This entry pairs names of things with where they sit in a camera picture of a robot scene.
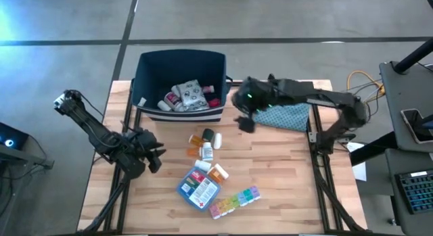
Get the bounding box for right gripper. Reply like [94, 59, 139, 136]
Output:
[231, 76, 274, 134]

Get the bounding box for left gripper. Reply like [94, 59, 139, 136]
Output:
[127, 127, 166, 174]

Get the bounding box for white bottle printed label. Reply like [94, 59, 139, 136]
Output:
[201, 142, 214, 162]

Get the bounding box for large orange pill bottle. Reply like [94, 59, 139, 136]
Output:
[206, 162, 230, 185]

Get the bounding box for small pink-capped bottle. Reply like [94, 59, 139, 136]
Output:
[163, 91, 183, 112]

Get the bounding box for white patterned wipes pack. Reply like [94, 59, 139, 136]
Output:
[175, 79, 210, 112]

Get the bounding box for rainbow weekly pill organizer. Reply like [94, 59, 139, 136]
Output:
[208, 185, 262, 220]

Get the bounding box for navy fabric basket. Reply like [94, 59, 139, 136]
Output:
[131, 49, 228, 123]

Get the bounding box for blue patterned cloth pouch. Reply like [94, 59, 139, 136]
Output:
[252, 103, 311, 133]

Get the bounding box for plain white bottle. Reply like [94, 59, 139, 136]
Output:
[194, 159, 212, 172]

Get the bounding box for blue first aid kit box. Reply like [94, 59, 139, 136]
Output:
[175, 166, 222, 213]

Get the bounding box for white paper sheet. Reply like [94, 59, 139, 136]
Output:
[346, 141, 368, 182]

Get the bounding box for grey stand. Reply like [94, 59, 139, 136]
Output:
[0, 143, 55, 170]

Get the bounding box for black desk beam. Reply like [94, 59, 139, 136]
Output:
[349, 131, 399, 166]

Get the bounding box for black device blue light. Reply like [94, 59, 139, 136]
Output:
[0, 122, 30, 151]

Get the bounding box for smartphone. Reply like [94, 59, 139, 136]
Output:
[401, 108, 433, 145]

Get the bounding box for black pole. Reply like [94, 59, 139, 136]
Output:
[393, 37, 433, 75]

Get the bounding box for backlit keyboard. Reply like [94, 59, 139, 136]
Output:
[394, 169, 433, 216]

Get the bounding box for grey keyboard desk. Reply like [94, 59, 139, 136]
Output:
[384, 148, 433, 236]

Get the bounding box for black aluminium table frame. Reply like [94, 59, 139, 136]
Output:
[78, 78, 369, 235]

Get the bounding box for yellow cable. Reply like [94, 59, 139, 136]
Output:
[345, 70, 386, 105]

